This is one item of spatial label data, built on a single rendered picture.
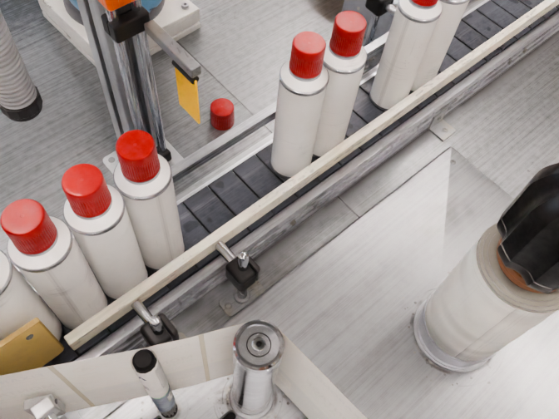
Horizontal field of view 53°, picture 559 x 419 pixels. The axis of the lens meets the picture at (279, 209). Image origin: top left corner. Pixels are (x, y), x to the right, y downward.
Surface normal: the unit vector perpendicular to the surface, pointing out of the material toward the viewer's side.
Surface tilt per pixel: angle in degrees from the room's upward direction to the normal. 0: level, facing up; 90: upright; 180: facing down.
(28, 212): 3
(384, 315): 0
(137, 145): 3
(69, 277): 90
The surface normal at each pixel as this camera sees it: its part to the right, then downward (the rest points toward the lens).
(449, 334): -0.76, 0.52
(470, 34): 0.07, -0.50
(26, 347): 0.65, 0.68
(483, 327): -0.51, 0.74
